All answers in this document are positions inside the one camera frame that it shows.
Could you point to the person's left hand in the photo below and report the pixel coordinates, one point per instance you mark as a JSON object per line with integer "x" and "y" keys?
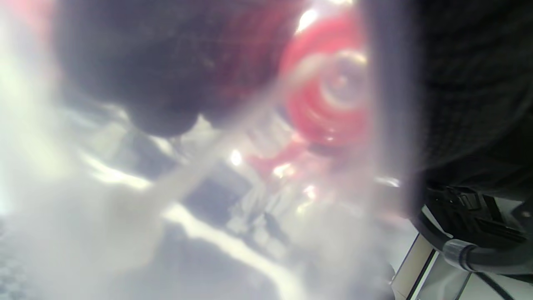
{"x": 479, "y": 83}

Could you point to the pink collar with nipple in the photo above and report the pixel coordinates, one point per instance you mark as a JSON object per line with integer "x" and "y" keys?
{"x": 308, "y": 121}

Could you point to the clear plastic baby bottle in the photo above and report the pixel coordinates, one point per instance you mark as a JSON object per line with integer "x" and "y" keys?
{"x": 125, "y": 233}

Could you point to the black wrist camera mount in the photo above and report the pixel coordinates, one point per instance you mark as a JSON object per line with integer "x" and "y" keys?
{"x": 479, "y": 216}

